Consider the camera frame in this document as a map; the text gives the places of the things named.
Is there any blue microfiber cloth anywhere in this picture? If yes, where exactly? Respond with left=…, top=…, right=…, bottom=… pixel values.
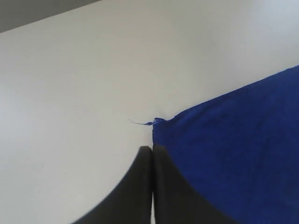
left=128, top=64, right=299, bottom=224

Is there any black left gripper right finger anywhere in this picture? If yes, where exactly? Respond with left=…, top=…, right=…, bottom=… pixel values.
left=153, top=144, right=236, bottom=224

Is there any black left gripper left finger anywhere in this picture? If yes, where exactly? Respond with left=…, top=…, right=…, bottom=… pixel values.
left=75, top=146, right=152, bottom=224

